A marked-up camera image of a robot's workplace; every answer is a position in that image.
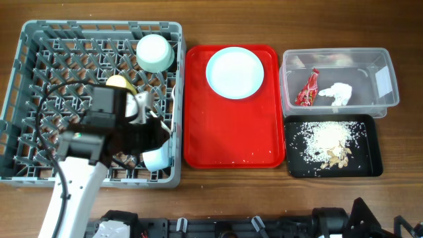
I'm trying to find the light blue small bowl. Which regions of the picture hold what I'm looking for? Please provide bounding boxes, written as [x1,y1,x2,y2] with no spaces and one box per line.
[142,140,171,172]

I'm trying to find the white plastic spoon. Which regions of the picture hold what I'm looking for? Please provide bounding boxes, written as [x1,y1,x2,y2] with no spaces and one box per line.
[149,86,176,136]

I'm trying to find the yellow plastic cup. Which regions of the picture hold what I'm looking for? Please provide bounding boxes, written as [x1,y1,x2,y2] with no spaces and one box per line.
[106,75,137,95]

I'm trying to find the mint green bowl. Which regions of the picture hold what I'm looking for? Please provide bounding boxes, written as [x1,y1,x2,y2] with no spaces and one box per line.
[136,34,175,73]

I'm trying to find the light blue plate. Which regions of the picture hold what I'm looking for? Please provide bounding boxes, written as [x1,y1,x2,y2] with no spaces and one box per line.
[206,46,264,100]

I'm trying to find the red snack wrapper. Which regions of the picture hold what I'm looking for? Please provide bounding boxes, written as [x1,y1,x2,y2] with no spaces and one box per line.
[295,68,320,106]

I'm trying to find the rice and food scraps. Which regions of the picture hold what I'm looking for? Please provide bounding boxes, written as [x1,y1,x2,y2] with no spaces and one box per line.
[288,121,367,170]

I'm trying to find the white napkin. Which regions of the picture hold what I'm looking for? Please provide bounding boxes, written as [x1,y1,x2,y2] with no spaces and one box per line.
[318,83,352,106]

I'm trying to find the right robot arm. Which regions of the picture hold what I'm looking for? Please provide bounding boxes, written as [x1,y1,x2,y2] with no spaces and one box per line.
[309,197,422,238]

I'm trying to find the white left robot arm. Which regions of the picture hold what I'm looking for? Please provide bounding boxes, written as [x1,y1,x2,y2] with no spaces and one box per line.
[39,118,170,237]

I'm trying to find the grey dishwasher rack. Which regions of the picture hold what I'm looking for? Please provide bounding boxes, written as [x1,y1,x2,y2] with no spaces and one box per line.
[1,20,186,188]

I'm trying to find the black waste tray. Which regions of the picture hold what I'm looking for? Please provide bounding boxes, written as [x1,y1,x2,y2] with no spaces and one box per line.
[284,114,383,178]

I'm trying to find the red plastic tray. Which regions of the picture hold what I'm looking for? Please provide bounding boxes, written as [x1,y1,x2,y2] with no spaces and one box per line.
[182,44,286,169]

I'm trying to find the clear plastic bin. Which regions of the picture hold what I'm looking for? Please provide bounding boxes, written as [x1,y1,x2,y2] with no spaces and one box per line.
[280,48,400,118]

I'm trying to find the black mounting rail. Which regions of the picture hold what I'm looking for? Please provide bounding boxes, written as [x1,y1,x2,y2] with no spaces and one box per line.
[84,210,317,238]

